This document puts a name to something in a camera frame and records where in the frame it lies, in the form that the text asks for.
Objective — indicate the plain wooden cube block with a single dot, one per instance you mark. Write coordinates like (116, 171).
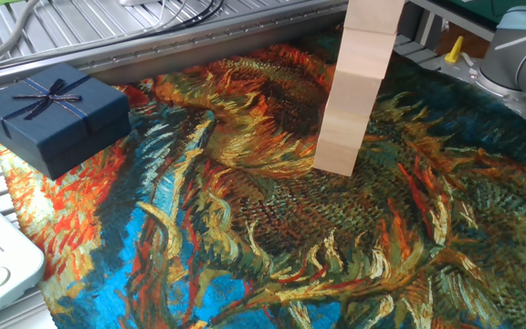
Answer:
(373, 15)
(352, 93)
(333, 161)
(343, 130)
(365, 52)

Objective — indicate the sunflower painting print cloth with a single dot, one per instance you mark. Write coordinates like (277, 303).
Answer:
(199, 251)

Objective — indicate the navy gift box with ribbon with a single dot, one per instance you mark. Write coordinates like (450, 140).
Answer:
(62, 132)

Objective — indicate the yellow plastic piece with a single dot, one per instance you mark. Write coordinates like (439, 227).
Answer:
(454, 54)

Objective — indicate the aluminium slotted rail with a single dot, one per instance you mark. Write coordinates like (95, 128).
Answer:
(176, 48)

